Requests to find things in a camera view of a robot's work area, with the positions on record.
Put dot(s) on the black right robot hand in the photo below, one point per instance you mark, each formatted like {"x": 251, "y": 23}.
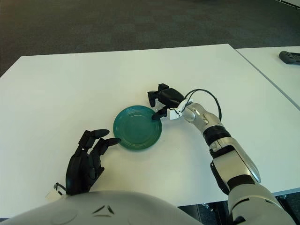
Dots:
{"x": 171, "y": 97}

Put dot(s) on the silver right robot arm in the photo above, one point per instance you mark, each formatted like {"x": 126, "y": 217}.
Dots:
{"x": 234, "y": 152}

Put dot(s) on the grey robot torso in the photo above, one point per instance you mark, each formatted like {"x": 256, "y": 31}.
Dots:
{"x": 93, "y": 211}

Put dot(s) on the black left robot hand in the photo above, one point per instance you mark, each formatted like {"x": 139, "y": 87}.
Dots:
{"x": 79, "y": 171}

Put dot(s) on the green round plate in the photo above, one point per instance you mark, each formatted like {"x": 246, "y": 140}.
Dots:
{"x": 136, "y": 131}

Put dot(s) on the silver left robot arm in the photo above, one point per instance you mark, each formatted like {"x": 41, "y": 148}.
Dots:
{"x": 52, "y": 195}

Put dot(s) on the grey game controller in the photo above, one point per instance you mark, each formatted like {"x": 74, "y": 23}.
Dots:
{"x": 288, "y": 57}

